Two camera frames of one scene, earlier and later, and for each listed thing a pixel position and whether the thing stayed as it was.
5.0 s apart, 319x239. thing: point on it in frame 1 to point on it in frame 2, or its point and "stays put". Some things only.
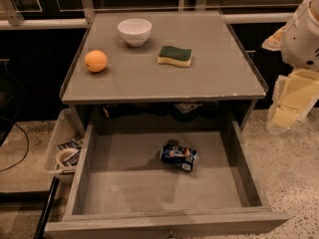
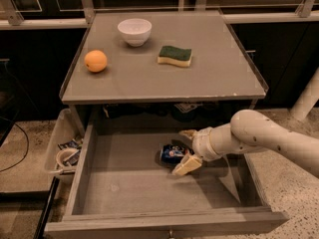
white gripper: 301,42 to 201,144
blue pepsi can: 178,156 stays put
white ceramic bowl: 136,32 stays put
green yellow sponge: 171,54 stays put
